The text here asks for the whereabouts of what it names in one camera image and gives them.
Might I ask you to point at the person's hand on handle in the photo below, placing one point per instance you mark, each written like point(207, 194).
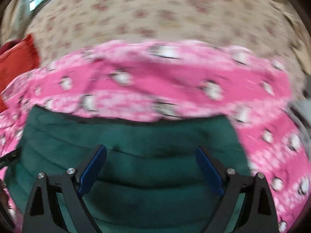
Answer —
point(7, 223)

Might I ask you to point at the beige floral bed sheet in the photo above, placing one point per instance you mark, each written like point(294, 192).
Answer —
point(267, 27)

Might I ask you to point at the dark green puffer jacket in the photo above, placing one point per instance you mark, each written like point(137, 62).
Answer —
point(150, 181)

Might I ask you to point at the grey cloth at right edge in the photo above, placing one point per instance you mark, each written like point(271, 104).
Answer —
point(299, 112)

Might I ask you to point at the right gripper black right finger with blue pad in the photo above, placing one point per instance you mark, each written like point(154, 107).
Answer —
point(257, 213)

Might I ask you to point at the pink penguin print blanket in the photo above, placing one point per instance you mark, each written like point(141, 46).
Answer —
point(152, 81)

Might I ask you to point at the red ruffled pillow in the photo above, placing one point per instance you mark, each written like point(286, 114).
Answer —
point(17, 57)

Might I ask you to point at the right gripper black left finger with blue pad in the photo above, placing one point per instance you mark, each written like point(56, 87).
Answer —
point(43, 213)

